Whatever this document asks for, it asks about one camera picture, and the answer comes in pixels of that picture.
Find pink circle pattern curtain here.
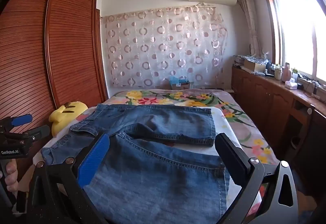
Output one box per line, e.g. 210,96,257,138
103,5,228,89

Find wooden slatted wardrobe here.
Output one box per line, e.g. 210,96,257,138
1,0,107,132

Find floral bed cover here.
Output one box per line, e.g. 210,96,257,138
103,88,281,166

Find yellow Pikachu plush toy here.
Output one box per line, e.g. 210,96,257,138
49,102,88,137

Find blue denim jeans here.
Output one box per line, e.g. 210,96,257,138
41,104,230,223

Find beige side curtain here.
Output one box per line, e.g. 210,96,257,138
241,0,261,57

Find pink bottle on cabinet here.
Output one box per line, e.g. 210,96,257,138
281,62,292,83

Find cardboard box on cabinet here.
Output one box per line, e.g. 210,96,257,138
244,60,266,73

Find white strawberry print blanket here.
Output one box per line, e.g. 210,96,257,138
42,106,262,215

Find cardboard box with blue cloth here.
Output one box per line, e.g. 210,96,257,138
169,76,190,90

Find window with wooden frame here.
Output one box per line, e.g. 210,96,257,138
266,0,325,84

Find wooden side cabinet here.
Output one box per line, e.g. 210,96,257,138
231,67,325,196

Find white cup on cabinet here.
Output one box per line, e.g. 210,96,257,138
274,68,282,81

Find person's left hand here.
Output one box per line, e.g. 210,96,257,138
4,159,19,193

